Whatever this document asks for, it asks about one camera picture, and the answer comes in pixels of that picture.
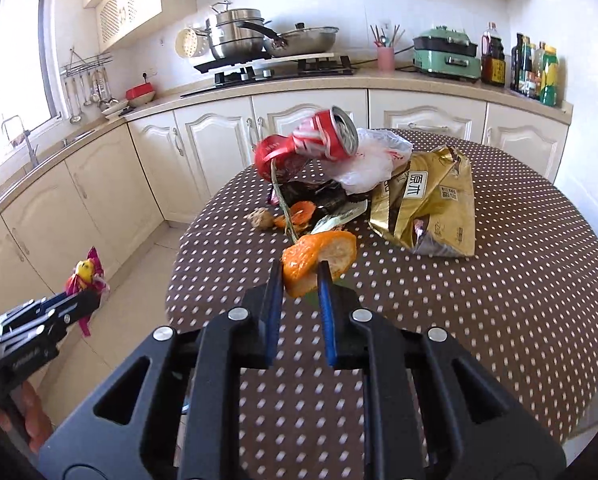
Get large soy sauce bottle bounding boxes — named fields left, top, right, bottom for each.
left=480, top=22, right=507, bottom=87

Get hanging metal ladles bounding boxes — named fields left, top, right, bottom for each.
left=64, top=71, right=120, bottom=124

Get dark foil wrapper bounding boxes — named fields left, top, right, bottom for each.
left=279, top=178, right=367, bottom=221

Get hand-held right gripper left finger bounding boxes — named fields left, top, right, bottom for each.
left=38, top=260, right=284, bottom=480

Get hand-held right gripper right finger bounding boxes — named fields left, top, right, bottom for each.
left=316, top=260, right=567, bottom=480

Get green electric cooker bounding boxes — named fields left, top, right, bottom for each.
left=411, top=25, right=482, bottom=83

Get green white wrapper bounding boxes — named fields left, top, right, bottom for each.
left=311, top=200, right=370, bottom=233

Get kitchen window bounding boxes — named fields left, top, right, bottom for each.
left=0, top=0, right=62, bottom=151

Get green yellow bottle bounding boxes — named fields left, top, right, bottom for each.
left=540, top=46, right=560, bottom=107

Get large orange peel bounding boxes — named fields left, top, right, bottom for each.
left=281, top=230, right=358, bottom=298

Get dark glass bottle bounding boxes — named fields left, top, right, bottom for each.
left=510, top=33, right=532, bottom=96

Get pink yellow candy wrapper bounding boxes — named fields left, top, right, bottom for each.
left=64, top=247, right=107, bottom=338

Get trash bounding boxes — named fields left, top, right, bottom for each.
left=369, top=146, right=476, bottom=258

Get red bowl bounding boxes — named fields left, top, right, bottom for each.
left=125, top=82, right=156, bottom=107

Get small orange peel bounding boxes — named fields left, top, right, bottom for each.
left=274, top=201, right=317, bottom=229

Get brown polka dot tablecloth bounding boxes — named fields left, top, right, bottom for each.
left=164, top=128, right=598, bottom=443

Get cream base cabinets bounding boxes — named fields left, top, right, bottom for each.
left=0, top=87, right=574, bottom=321

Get red soda can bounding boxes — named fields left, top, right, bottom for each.
left=291, top=106, right=360, bottom=162

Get clear condiment bottle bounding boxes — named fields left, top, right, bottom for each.
left=530, top=41, right=547, bottom=101

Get metal wall utensil rack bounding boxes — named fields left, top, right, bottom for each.
left=60, top=49, right=114, bottom=78

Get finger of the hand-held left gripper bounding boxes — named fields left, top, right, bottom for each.
left=0, top=310, right=100, bottom=357
left=0, top=291, right=102, bottom=334

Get red crumpled wrapper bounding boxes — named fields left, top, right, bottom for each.
left=254, top=135, right=310, bottom=183

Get white plastic bag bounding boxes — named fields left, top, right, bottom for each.
left=336, top=128, right=414, bottom=195

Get stainless steamer pot stack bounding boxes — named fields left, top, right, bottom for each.
left=206, top=2, right=272, bottom=61

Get white plate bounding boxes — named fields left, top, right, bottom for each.
left=101, top=100, right=130, bottom=120

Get black gas stove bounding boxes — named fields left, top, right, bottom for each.
left=181, top=55, right=354, bottom=98

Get cream lattice wall cabinet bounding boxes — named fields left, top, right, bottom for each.
left=84, top=0, right=162, bottom=53

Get stainless wok with lid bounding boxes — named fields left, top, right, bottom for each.
left=236, top=21, right=340, bottom=58

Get white colander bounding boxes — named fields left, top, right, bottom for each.
left=175, top=27, right=212, bottom=59

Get green plant stalk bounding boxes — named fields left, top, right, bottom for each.
left=271, top=160, right=304, bottom=248

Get metal sink faucet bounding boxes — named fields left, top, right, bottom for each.
left=1, top=115, right=40, bottom=168

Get person's left hand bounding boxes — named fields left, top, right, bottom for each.
left=20, top=381, right=54, bottom=453

